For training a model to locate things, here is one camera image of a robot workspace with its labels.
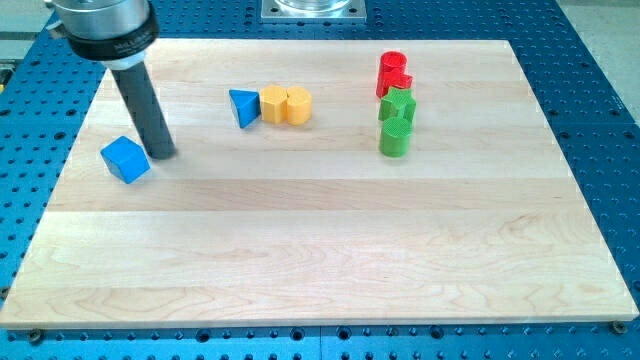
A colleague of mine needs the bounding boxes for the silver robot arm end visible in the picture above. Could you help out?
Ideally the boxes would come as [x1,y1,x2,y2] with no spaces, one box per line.
[47,0,159,71]

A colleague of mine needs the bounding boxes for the light wooden board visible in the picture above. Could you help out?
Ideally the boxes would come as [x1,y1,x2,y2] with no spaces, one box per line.
[1,39,638,329]

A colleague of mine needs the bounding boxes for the blue triangle block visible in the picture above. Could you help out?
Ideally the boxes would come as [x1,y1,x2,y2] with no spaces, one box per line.
[229,89,261,129]

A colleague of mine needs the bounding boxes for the left board stop screw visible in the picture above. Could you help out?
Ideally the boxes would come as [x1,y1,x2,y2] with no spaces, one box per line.
[27,329,44,344]

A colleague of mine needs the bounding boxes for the board stop screw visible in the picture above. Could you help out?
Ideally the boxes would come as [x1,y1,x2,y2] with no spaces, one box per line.
[610,321,627,335]
[27,329,44,344]

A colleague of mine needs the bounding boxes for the right board stop screw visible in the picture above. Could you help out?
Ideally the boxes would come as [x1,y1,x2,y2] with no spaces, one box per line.
[610,321,627,335]

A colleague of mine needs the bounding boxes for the yellow cylinder block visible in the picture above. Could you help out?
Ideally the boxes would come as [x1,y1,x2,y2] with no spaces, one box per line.
[286,86,313,126]

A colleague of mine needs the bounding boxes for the green cylinder block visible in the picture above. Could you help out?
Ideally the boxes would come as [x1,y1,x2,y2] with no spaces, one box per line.
[379,117,413,158]

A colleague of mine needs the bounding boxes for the yellow hexagon block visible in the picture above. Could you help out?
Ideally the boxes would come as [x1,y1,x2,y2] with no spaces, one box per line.
[259,85,288,124]

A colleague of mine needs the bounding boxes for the green star block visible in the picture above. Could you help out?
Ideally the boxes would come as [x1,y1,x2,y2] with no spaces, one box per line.
[378,87,417,123]

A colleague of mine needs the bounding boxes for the red star block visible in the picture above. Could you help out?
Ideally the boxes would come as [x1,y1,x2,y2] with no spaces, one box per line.
[376,69,413,98]

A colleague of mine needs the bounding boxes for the red cylinder block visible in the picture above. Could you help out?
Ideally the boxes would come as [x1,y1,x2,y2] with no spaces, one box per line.
[377,51,407,86]

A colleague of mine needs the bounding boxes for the blue cube block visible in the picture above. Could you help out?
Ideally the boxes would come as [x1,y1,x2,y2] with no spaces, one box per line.
[100,136,150,184]

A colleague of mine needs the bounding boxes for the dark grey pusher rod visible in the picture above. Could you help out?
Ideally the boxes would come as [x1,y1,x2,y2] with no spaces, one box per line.
[111,62,176,160]

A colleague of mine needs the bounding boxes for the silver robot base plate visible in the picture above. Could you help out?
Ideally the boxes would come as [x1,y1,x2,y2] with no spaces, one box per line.
[260,0,367,23]

